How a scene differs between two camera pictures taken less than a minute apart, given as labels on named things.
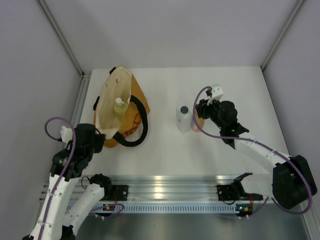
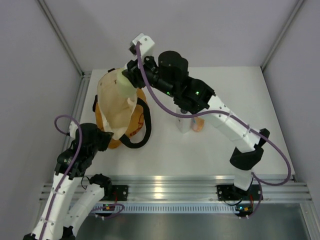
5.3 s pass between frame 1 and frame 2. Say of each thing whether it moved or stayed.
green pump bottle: moved
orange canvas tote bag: moved
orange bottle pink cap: stayed
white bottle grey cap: stayed
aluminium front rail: stayed
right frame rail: stayed
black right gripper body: moved
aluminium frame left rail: stayed
